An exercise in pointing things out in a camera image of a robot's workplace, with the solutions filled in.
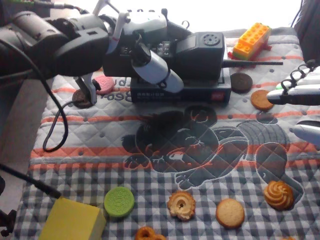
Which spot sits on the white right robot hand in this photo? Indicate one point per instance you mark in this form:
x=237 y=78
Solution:
x=300 y=95

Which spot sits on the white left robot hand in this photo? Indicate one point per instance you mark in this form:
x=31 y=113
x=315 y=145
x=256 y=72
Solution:
x=145 y=22

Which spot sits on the black handheld radio device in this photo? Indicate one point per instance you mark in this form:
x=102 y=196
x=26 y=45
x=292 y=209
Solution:
x=197 y=57

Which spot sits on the white calculator box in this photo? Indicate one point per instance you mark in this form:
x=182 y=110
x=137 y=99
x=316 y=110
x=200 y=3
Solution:
x=190 y=95

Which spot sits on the round tan biscuit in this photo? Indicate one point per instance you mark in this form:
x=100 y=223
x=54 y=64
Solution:
x=230 y=213
x=260 y=100

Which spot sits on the brown sandwich cookie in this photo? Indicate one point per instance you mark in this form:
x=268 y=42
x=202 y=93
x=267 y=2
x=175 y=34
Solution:
x=78 y=98
x=241 y=82

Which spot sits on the dark curtain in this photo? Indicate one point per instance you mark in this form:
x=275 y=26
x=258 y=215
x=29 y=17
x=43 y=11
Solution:
x=310 y=30

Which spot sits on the pink sandwich cookie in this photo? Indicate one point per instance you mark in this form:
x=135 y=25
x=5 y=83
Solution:
x=106 y=85

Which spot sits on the orange green red brick toy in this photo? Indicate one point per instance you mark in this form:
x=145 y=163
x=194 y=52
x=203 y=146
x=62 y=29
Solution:
x=252 y=38

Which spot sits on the grey bear print quilt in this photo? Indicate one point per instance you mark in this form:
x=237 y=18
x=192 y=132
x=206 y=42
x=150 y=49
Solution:
x=225 y=155

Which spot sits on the rosette swirl butter cookie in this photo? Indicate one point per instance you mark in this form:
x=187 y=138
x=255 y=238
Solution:
x=278 y=195

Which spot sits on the green sandwich cookie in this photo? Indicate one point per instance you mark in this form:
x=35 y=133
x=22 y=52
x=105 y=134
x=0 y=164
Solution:
x=119 y=202

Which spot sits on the pretzel-shaped cookie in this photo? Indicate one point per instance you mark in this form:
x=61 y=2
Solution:
x=147 y=234

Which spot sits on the yellow foam block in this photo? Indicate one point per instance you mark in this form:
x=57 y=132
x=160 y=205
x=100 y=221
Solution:
x=72 y=220

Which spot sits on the black stand clamp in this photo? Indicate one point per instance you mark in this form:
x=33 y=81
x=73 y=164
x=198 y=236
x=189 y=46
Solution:
x=7 y=221

